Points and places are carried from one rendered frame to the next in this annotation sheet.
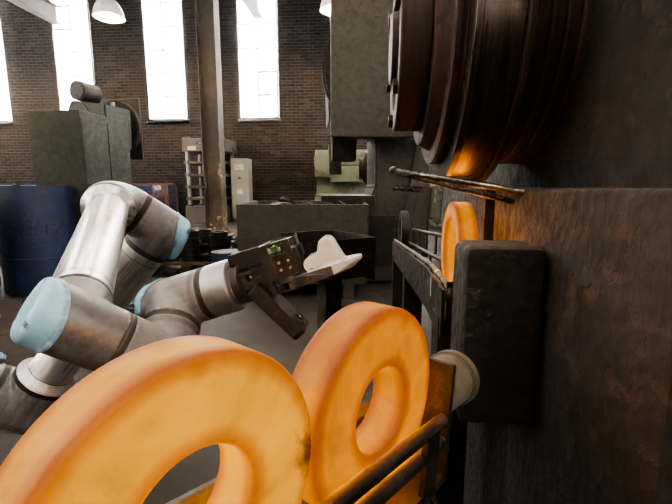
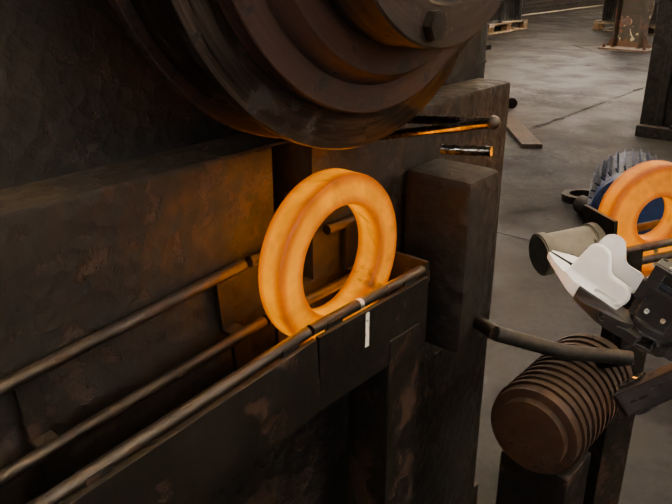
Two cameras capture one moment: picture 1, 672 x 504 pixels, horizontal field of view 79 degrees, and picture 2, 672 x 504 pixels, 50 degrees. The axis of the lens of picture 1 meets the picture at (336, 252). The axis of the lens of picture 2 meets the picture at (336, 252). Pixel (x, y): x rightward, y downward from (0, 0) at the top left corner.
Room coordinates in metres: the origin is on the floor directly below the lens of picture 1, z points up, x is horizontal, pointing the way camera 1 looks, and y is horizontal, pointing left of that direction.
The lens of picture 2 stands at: (1.34, 0.18, 1.05)
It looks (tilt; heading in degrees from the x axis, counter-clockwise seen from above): 22 degrees down; 216
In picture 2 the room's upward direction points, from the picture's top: straight up
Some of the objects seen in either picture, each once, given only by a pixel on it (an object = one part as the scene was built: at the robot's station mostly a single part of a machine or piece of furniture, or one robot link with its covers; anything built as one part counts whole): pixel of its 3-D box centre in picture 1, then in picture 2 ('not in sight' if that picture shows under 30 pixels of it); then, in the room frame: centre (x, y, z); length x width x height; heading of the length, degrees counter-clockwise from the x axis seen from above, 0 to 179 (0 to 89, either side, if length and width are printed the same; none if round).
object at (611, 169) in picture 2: not in sight; (630, 198); (-1.50, -0.47, 0.17); 0.57 x 0.31 x 0.34; 16
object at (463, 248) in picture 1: (495, 329); (446, 254); (0.54, -0.22, 0.68); 0.11 x 0.08 x 0.24; 86
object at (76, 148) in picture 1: (91, 200); not in sight; (3.87, 2.29, 0.75); 0.70 x 0.48 x 1.50; 176
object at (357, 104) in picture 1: (359, 148); not in sight; (3.88, -0.22, 1.22); 1.25 x 1.05 x 2.44; 94
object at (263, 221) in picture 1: (306, 242); not in sight; (3.57, 0.26, 0.39); 1.03 x 0.83 x 0.79; 90
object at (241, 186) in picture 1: (221, 180); not in sight; (10.49, 2.89, 1.03); 1.54 x 0.94 x 2.05; 86
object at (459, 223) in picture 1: (457, 251); (332, 257); (0.77, -0.23, 0.75); 0.18 x 0.03 x 0.18; 175
